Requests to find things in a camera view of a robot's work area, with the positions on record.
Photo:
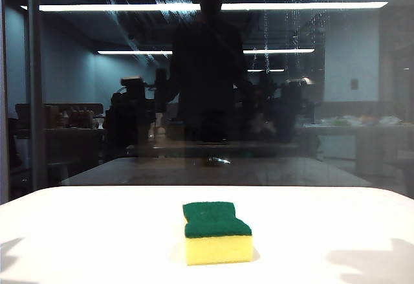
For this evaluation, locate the green and yellow sponge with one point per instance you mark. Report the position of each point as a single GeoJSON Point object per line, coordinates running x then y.
{"type": "Point", "coordinates": [216, 242]}

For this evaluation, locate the round white side table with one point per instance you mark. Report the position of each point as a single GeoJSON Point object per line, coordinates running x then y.
{"type": "Point", "coordinates": [63, 164]}

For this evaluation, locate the large glass pane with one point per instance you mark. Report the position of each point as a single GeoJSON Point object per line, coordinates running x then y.
{"type": "Point", "coordinates": [349, 70]}

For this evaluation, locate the grey metal frame post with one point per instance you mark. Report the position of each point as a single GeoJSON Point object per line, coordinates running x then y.
{"type": "Point", "coordinates": [35, 103]}

